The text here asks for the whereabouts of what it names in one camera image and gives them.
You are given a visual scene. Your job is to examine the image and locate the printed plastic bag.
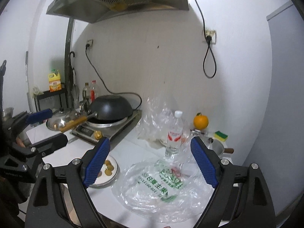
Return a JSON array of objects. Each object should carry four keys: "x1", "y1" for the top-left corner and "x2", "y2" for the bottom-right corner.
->
[{"x1": 112, "y1": 158, "x2": 214, "y2": 223}]

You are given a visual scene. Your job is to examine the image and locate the steel pot lid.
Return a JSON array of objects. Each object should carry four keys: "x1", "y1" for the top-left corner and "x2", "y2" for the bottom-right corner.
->
[{"x1": 46, "y1": 108, "x2": 80, "y2": 131}]

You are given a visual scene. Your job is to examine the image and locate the black shelf rack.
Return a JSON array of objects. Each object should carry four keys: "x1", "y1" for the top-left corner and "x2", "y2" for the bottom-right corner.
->
[{"x1": 33, "y1": 88, "x2": 67, "y2": 112}]

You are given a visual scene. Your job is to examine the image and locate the yellow detergent jug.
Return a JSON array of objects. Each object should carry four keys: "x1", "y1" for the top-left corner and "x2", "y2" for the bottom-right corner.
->
[{"x1": 48, "y1": 69, "x2": 62, "y2": 92}]

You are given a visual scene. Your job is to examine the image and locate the steel induction cooker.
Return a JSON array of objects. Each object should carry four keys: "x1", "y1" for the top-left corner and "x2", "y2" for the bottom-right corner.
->
[{"x1": 71, "y1": 110, "x2": 142, "y2": 144}]

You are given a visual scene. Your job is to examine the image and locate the gold cooker knob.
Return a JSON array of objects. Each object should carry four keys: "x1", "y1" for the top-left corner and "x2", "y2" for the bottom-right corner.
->
[{"x1": 94, "y1": 130, "x2": 103, "y2": 141}]

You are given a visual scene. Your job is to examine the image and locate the yellow green sponge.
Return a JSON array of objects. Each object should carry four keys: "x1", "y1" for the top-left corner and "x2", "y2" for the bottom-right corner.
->
[{"x1": 214, "y1": 131, "x2": 228, "y2": 142}]

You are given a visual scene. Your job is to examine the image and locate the oil bottle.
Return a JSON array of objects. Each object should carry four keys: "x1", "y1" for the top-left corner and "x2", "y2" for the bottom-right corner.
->
[{"x1": 82, "y1": 82, "x2": 90, "y2": 104}]

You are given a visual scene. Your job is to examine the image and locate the black wok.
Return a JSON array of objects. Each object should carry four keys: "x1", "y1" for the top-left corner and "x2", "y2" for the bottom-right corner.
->
[{"x1": 59, "y1": 95, "x2": 133, "y2": 133}]

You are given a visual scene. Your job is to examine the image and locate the orange with leaf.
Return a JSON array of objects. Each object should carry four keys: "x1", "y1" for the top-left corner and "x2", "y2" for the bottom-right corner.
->
[{"x1": 193, "y1": 113, "x2": 209, "y2": 130}]

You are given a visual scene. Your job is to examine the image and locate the clear water bottle red label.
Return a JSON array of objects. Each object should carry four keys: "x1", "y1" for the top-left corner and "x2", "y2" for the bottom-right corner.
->
[{"x1": 165, "y1": 110, "x2": 184, "y2": 158}]

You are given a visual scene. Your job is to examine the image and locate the crumpled clear plastic bag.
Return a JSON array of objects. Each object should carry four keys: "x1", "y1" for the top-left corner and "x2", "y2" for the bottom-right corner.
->
[{"x1": 136, "y1": 97, "x2": 189, "y2": 146}]

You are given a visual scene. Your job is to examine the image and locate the black power cable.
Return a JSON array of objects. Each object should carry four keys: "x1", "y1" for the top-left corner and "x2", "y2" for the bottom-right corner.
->
[{"x1": 84, "y1": 43, "x2": 143, "y2": 111}]

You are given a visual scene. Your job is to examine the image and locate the hanging black cable loop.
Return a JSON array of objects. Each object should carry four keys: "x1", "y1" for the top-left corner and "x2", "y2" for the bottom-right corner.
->
[{"x1": 184, "y1": 0, "x2": 218, "y2": 79}]

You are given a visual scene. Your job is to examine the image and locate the white wall socket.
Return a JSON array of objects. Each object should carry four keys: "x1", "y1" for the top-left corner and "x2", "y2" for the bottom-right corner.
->
[{"x1": 202, "y1": 29, "x2": 216, "y2": 44}]

